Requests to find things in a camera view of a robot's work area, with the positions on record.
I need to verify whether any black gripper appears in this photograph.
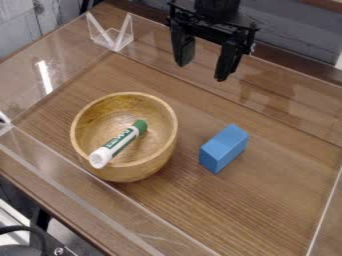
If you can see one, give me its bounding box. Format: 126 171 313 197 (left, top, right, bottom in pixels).
167 0 259 82

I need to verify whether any blue rectangular block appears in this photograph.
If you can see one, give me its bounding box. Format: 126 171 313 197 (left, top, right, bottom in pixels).
199 124 250 174

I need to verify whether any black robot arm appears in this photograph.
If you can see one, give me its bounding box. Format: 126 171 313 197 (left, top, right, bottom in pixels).
167 0 259 82

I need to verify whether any brown wooden bowl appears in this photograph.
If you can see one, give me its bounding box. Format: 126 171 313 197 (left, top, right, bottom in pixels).
69 92 179 183

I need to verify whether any green white marker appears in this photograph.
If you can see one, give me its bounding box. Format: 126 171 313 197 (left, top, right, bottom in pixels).
88 120 148 169

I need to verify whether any black table leg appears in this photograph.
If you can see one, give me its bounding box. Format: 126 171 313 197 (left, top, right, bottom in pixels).
35 209 52 231

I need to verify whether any clear acrylic corner bracket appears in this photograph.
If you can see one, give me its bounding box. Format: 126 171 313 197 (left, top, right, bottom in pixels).
85 12 134 52

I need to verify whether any clear acrylic tray wall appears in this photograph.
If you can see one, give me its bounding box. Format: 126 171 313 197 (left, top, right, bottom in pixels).
0 4 342 256

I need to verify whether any black cable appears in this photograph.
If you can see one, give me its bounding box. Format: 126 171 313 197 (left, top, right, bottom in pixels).
0 225 49 256

